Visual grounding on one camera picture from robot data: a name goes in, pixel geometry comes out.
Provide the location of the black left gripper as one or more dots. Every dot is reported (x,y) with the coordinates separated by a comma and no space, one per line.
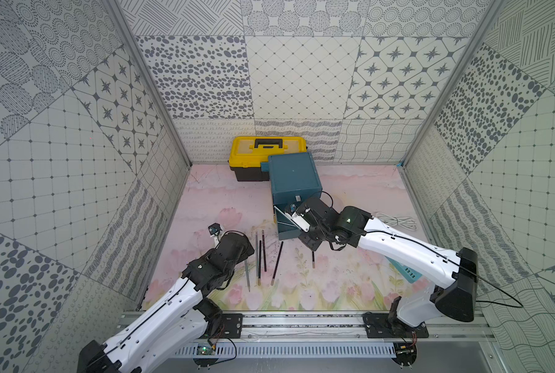
(239,240)

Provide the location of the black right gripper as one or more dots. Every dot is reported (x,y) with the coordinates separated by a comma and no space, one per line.
(305,238)

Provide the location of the teal drawer cabinet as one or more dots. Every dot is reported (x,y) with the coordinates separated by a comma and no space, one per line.
(294,178)

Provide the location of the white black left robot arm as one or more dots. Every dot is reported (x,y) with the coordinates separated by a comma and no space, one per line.
(182,316)

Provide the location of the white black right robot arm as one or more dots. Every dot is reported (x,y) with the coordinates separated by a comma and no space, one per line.
(453,274)

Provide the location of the black pencil left cluster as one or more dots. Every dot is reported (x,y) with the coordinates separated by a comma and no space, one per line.
(259,266)

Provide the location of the black pencil cluster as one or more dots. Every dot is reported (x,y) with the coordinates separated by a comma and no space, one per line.
(263,251)
(259,266)

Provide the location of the black pencil slanted middle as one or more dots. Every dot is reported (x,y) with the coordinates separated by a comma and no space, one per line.
(277,262)

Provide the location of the teal power strip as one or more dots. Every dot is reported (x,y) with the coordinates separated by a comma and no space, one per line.
(409,274)

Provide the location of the yellow black toolbox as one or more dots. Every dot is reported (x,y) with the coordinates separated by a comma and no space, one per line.
(249,156)

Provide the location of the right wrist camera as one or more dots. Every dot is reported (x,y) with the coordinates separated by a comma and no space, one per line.
(298,219)

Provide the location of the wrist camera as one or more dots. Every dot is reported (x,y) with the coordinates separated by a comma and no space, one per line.
(298,219)
(215,231)

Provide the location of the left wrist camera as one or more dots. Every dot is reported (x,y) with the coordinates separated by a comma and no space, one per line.
(215,231)

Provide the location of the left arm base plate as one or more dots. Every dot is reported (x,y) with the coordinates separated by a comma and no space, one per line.
(229,325)

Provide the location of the white slotted cable duct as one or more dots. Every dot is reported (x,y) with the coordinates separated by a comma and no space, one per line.
(226,350)

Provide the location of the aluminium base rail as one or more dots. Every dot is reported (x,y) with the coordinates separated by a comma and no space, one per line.
(348,325)

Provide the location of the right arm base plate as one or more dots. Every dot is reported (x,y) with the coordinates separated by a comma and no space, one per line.
(378,326)

